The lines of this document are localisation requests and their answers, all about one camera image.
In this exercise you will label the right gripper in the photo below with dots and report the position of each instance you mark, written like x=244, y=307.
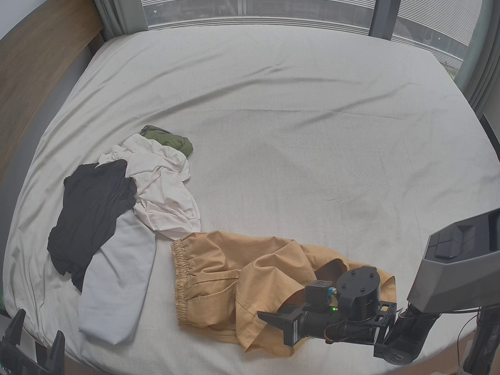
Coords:
x=316, y=324

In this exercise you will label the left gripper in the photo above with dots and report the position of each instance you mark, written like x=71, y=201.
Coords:
x=19, y=359

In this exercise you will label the tan shorts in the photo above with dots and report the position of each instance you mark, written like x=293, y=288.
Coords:
x=218, y=272

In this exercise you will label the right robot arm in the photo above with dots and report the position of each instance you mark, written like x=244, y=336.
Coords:
x=449, y=279

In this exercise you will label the bed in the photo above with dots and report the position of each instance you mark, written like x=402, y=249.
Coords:
x=297, y=123

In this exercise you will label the pale grey garment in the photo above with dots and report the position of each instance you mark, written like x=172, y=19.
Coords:
x=117, y=287

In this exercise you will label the black garment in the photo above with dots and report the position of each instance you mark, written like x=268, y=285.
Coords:
x=90, y=209

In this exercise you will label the cream white garment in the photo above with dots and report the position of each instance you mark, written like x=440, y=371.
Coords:
x=164, y=193

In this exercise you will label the green garment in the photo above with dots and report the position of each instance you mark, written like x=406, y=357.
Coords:
x=172, y=139

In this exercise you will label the grey-green curtain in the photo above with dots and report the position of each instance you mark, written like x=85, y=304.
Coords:
x=113, y=2
x=482, y=53

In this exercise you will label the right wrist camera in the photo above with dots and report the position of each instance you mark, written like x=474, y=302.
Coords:
x=317, y=292

